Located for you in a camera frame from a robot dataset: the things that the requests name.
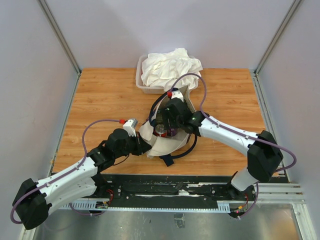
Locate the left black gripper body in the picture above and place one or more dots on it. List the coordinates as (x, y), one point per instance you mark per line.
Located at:
(131, 147)

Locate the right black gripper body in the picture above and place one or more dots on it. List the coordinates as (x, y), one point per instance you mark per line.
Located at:
(174, 122)

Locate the purple soda can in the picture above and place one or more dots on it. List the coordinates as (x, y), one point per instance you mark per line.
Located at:
(173, 132)

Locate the beige canvas tote bag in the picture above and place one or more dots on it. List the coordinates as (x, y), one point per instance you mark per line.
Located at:
(163, 147)

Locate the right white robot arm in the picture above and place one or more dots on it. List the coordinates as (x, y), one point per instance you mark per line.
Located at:
(260, 149)

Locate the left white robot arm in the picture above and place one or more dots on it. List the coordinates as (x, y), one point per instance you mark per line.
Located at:
(36, 200)

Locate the red soda can front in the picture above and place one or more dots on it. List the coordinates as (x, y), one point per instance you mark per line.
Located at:
(160, 131)

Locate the clear plastic bin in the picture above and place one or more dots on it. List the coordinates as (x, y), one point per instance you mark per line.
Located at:
(140, 77)

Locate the white crumpled cloth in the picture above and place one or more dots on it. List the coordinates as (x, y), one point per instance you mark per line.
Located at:
(172, 67)

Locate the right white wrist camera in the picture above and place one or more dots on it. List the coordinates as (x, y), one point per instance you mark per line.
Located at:
(175, 95)

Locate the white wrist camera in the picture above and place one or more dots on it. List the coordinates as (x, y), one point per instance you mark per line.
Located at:
(129, 126)
(175, 95)

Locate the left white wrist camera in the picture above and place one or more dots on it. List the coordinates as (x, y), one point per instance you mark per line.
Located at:
(129, 126)

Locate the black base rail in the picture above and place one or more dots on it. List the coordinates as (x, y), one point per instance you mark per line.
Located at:
(166, 193)

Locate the left aluminium frame post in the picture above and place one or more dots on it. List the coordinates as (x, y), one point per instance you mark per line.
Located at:
(59, 34)

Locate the aluminium frame post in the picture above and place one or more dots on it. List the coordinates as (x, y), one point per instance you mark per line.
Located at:
(59, 34)
(293, 9)

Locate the right aluminium frame post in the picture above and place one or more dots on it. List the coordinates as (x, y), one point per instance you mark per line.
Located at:
(293, 9)

